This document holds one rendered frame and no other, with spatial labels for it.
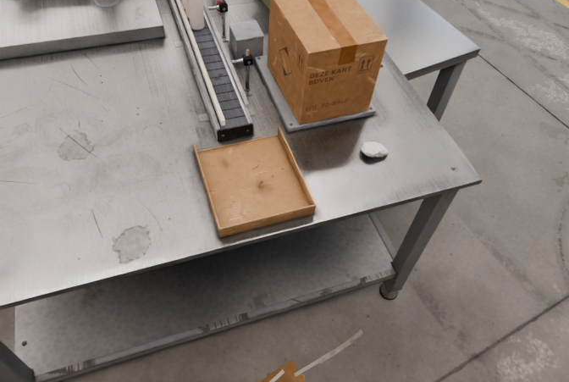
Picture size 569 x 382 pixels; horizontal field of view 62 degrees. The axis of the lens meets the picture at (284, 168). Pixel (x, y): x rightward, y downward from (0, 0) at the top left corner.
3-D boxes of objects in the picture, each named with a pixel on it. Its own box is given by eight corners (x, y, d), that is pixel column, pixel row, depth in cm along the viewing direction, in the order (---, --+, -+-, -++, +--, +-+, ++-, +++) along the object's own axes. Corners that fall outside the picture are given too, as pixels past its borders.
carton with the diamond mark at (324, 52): (266, 65, 163) (270, -8, 142) (330, 53, 170) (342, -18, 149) (299, 125, 146) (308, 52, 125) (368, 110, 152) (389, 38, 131)
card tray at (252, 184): (194, 152, 139) (192, 142, 136) (278, 135, 145) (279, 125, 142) (219, 237, 121) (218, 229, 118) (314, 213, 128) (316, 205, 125)
